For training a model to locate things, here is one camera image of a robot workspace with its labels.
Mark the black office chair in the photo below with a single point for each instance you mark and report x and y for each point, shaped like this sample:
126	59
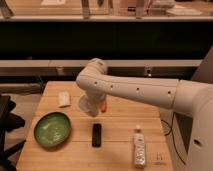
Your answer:
8	122

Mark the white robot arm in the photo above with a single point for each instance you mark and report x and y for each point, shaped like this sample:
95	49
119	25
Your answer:
190	98

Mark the grey metal shelf rail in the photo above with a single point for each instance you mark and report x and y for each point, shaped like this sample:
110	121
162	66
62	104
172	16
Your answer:
147	68

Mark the clear plastic water bottle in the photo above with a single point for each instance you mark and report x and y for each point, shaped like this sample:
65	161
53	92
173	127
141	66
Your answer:
139	148

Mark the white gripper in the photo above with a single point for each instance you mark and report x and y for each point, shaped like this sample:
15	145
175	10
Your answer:
91	106

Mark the black rectangular remote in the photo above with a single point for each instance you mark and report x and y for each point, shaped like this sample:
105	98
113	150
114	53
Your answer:
96	135

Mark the small orange object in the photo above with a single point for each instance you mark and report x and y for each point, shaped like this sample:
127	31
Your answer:
104	107

